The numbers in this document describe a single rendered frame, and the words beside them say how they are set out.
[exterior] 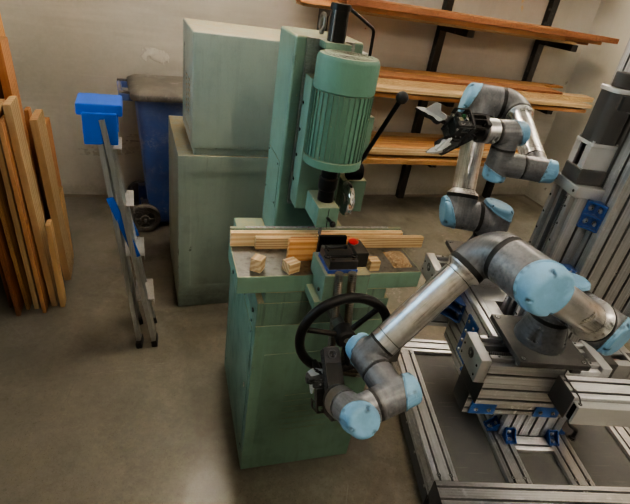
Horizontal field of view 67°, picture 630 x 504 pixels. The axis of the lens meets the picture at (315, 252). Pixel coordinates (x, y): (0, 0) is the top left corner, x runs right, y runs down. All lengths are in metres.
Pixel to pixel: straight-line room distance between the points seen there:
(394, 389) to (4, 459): 1.56
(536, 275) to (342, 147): 0.63
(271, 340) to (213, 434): 0.69
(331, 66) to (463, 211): 0.79
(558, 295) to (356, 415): 0.48
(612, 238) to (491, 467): 0.93
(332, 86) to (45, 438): 1.69
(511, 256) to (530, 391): 0.70
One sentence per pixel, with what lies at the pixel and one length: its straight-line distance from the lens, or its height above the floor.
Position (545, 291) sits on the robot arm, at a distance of 1.07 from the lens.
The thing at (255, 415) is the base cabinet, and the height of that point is 0.30.
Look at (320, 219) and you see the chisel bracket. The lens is 1.49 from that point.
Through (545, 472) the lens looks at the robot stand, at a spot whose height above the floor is 0.21.
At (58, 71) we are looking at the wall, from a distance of 3.74.
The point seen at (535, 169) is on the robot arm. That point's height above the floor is 1.26.
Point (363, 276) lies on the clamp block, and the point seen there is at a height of 0.96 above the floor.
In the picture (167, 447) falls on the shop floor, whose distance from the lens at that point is 2.11.
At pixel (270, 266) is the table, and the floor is 0.90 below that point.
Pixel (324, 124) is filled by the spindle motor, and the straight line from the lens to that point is 1.36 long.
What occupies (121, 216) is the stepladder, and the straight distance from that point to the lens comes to 2.13.
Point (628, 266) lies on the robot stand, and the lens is 1.80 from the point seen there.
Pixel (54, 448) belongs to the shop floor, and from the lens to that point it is 2.19.
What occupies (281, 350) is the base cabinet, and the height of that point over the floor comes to 0.60.
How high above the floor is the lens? 1.68
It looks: 30 degrees down
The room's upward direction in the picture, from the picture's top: 10 degrees clockwise
